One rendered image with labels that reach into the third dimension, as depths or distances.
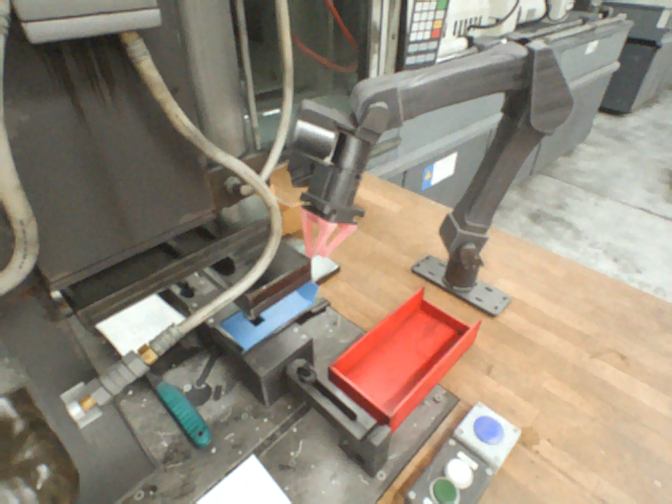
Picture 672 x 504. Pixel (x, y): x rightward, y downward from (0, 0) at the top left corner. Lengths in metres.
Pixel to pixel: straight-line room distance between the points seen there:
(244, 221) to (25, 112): 0.27
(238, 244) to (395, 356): 0.34
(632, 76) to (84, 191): 4.93
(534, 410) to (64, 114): 0.69
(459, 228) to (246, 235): 0.39
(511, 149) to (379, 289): 0.36
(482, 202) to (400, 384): 0.33
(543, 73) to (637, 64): 4.40
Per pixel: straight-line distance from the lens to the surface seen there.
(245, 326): 0.66
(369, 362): 0.71
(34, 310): 0.43
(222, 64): 0.45
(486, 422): 0.65
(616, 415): 0.79
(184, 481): 0.65
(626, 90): 5.10
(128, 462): 0.62
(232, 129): 0.46
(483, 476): 0.62
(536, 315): 0.87
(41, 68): 0.36
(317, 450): 0.64
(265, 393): 0.64
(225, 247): 0.52
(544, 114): 0.68
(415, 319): 0.78
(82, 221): 0.40
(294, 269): 0.51
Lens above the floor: 1.47
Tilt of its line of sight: 38 degrees down
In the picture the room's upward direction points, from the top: straight up
